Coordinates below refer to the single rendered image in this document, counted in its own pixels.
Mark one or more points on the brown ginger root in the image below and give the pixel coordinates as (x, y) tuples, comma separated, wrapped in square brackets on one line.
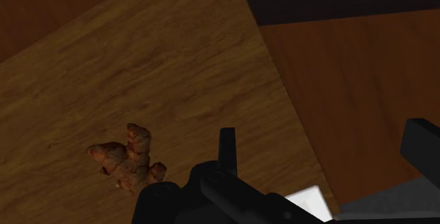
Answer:
[(129, 161)]

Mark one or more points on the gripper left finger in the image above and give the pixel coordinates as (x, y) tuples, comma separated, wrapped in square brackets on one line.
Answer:
[(220, 195)]

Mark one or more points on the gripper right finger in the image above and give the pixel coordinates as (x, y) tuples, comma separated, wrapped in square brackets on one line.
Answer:
[(421, 147)]

